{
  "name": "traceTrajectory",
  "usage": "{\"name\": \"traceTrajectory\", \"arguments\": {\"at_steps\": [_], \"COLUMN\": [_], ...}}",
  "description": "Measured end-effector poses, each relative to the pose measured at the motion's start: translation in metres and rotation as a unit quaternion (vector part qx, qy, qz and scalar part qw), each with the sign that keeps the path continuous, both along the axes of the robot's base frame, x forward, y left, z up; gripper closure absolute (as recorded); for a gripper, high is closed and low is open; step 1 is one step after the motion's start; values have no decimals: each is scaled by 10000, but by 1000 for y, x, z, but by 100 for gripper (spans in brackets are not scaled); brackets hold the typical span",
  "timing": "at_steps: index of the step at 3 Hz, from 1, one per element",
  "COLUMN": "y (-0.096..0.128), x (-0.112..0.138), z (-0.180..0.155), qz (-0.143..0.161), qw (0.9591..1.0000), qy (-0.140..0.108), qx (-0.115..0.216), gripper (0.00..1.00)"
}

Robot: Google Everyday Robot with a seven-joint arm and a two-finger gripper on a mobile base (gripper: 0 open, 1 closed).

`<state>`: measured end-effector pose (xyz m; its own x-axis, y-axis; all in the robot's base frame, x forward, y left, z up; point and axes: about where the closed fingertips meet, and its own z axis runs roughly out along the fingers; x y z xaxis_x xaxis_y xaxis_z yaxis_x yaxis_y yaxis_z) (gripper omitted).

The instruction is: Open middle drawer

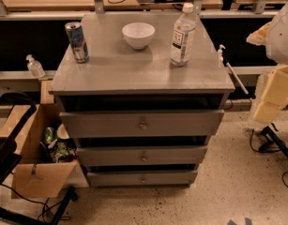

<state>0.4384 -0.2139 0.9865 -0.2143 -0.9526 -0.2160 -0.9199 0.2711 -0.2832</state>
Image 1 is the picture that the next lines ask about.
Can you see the white bowl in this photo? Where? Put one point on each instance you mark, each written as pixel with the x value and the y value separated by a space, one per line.
pixel 138 35

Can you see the green can in box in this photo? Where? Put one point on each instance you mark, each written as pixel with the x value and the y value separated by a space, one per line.
pixel 48 135

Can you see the black chair frame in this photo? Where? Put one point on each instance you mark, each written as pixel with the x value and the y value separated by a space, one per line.
pixel 9 160

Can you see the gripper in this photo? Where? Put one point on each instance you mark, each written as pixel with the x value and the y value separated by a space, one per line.
pixel 282 37

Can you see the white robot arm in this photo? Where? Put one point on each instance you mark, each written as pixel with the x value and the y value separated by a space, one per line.
pixel 277 39

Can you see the grey top drawer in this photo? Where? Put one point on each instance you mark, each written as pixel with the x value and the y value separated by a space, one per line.
pixel 141 124

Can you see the grey drawer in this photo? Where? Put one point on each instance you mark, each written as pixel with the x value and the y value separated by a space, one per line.
pixel 141 124
pixel 141 155
pixel 157 178

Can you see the clear water bottle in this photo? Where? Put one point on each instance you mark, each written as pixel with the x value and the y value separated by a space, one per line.
pixel 183 35

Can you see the grabber reacher stick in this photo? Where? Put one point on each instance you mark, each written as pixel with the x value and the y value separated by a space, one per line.
pixel 267 131

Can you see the energy drink can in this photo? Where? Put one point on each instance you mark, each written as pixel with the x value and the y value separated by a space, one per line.
pixel 77 41

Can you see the small white pump bottle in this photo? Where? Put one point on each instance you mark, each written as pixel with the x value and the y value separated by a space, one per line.
pixel 220 54

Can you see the cardboard box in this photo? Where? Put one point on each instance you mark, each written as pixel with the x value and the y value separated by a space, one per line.
pixel 35 176

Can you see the grey drawer cabinet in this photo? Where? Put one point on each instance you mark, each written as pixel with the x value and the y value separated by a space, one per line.
pixel 118 78

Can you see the grey bottom drawer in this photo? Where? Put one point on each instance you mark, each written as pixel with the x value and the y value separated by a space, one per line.
pixel 157 178

